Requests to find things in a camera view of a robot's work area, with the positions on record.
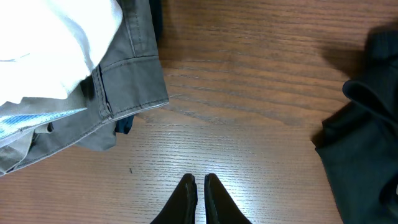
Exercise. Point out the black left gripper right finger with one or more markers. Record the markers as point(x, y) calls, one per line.
point(220, 207)

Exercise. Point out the black t-shirt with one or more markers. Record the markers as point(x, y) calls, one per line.
point(358, 144)

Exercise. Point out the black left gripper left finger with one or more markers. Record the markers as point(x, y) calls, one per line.
point(181, 205)

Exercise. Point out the white folded shirt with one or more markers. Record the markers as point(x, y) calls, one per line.
point(49, 47)

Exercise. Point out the olive grey folded garment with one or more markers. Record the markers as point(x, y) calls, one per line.
point(128, 80)

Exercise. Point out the navy folded garment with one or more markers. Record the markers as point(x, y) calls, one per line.
point(124, 125)

